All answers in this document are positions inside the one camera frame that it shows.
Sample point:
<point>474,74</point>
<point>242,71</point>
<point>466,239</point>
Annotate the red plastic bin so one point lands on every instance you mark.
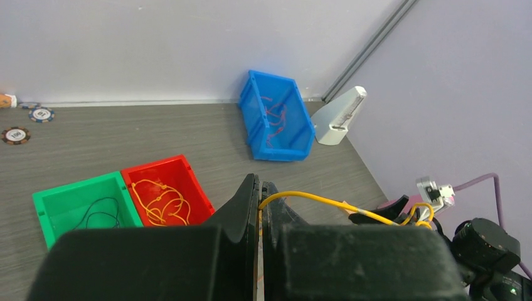
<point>167,193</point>

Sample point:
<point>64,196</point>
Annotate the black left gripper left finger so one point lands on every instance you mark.
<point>215,260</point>

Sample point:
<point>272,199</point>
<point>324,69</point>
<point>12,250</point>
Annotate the white metronome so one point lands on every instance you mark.
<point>331,122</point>

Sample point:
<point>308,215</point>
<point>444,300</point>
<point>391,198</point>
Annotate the blue plastic bin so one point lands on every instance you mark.
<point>278,125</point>

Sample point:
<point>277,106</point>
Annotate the green plastic bin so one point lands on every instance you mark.
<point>98,202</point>

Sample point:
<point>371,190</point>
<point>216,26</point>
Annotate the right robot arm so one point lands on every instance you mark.
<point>494,257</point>

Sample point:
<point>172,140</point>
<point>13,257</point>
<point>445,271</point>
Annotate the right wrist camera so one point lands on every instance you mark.
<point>440,197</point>

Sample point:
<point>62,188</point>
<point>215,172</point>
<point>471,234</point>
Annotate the poker chip near figurine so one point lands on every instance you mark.
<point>41,114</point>

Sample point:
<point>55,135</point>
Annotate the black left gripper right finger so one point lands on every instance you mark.
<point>353,262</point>

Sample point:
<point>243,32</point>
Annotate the red poker chip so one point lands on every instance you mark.
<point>15,135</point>

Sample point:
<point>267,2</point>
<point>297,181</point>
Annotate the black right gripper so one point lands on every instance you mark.
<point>394,211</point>

